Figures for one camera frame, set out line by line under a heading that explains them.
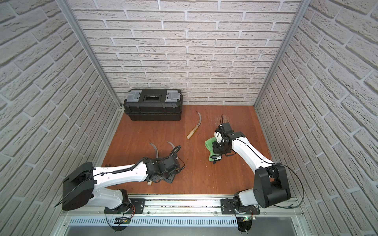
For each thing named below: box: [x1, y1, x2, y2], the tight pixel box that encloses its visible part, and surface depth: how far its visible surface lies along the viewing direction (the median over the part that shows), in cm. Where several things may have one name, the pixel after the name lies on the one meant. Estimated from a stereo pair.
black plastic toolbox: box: [123, 88, 184, 121], surface depth 102 cm
